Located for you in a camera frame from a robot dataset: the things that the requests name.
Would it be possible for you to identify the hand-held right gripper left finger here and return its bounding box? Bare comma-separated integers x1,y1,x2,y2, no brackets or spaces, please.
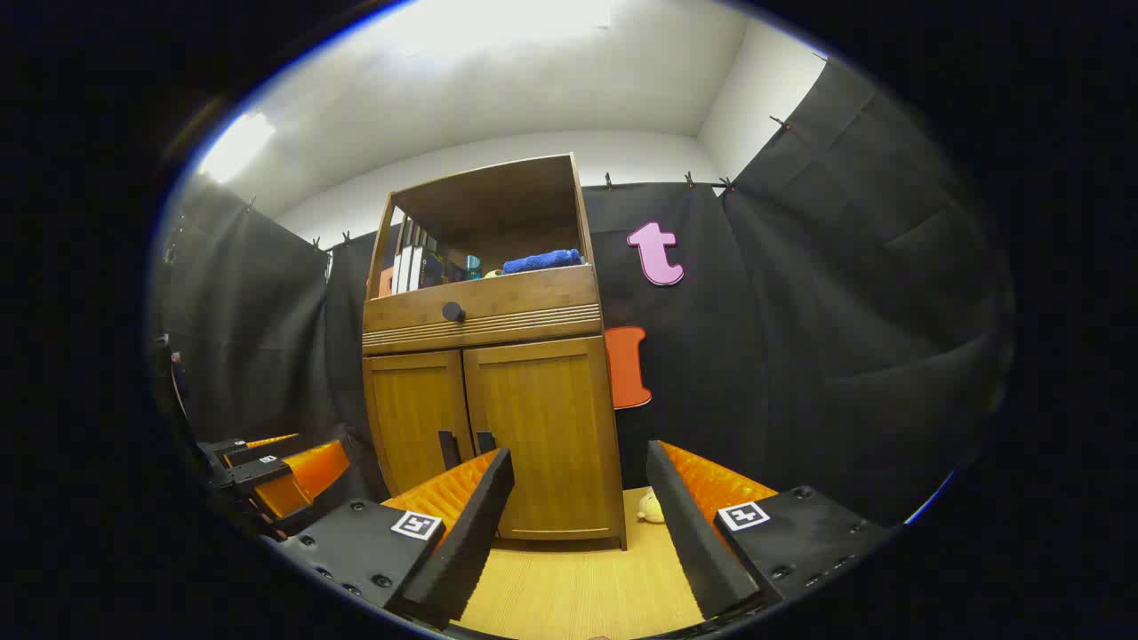
276,447,516,630

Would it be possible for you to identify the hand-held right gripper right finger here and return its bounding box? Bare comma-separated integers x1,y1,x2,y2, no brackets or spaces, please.
645,440,899,621

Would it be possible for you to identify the narrow wooden cabinet door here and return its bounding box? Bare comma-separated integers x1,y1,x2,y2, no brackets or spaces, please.
363,349,477,499

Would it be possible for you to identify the wide wooden cabinet door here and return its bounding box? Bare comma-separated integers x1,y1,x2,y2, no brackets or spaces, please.
463,335,623,540

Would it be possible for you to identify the wooden double-door shoe cabinet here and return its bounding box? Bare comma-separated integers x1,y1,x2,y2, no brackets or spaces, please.
360,153,628,550

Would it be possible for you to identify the black backdrop cloth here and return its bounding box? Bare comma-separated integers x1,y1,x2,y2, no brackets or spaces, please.
151,58,1014,534

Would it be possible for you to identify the blue folded towel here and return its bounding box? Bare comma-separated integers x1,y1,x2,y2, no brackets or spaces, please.
502,249,583,275

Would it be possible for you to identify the ceiling light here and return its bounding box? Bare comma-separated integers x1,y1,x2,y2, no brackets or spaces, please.
197,111,276,185

